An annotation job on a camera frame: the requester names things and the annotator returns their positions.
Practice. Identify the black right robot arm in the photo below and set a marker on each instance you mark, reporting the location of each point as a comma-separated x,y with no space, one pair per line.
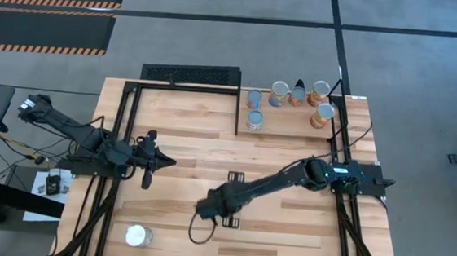
269,184

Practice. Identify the short orange label can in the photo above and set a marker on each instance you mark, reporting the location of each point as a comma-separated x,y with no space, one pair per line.
297,96

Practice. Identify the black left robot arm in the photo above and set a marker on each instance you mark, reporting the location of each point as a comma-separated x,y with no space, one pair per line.
69,127

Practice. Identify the tall peaches label can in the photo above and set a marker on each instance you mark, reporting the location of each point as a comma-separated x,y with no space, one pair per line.
279,91
136,235

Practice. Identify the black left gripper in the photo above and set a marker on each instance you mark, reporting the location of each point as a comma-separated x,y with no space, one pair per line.
138,157

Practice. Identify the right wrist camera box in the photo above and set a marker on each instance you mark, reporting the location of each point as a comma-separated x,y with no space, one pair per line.
205,210

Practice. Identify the black mesh panel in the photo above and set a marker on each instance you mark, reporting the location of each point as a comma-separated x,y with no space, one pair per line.
187,75

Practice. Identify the short green peas label can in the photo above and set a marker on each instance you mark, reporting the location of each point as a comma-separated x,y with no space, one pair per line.
254,119

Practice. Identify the tall corn label can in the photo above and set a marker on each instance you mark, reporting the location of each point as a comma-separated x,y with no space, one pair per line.
320,90
323,113

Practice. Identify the small black device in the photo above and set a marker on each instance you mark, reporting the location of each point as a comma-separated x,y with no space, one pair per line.
53,184

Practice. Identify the black table clamp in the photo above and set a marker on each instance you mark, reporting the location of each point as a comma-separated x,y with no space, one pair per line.
300,83

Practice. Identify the short red teal label can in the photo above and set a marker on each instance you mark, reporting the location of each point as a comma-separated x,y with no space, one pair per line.
254,98

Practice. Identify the white paper sheet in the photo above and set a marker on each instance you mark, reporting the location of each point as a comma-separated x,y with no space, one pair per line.
39,190

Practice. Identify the black aluminium table frame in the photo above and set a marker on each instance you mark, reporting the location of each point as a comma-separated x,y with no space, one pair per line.
174,87

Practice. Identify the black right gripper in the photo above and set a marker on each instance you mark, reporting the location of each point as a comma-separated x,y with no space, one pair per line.
233,200

